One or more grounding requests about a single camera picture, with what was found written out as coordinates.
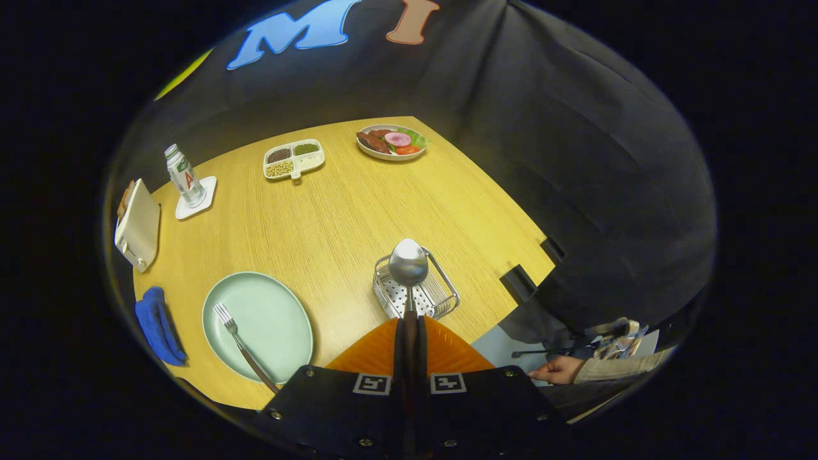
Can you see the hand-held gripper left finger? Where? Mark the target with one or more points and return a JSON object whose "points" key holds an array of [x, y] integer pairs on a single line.
{"points": [[358, 415]]}

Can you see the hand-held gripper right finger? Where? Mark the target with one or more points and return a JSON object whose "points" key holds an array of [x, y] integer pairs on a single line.
{"points": [[466, 415]]}

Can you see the pale green plate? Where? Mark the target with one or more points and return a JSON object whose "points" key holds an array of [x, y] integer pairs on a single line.
{"points": [[275, 326]]}

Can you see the black table edge clamp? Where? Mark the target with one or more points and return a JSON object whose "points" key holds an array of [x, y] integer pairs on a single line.
{"points": [[519, 282], [553, 249]]}

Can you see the blue towel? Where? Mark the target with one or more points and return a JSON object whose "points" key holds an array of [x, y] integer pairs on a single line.
{"points": [[156, 326]]}

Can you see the white divided bean dish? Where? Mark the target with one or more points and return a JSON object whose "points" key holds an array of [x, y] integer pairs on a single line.
{"points": [[294, 160]]}

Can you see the white square coaster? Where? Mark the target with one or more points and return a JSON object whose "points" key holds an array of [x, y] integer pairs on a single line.
{"points": [[204, 198]]}

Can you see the white plate of food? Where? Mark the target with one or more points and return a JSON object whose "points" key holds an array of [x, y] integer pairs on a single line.
{"points": [[390, 140]]}

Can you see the white toaster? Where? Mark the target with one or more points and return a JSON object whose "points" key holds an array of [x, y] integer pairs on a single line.
{"points": [[140, 223]]}

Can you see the white drink bottle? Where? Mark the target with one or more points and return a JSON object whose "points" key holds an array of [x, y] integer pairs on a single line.
{"points": [[185, 179]]}

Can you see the toasted bread slice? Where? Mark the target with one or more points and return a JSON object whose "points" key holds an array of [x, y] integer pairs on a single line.
{"points": [[125, 199]]}

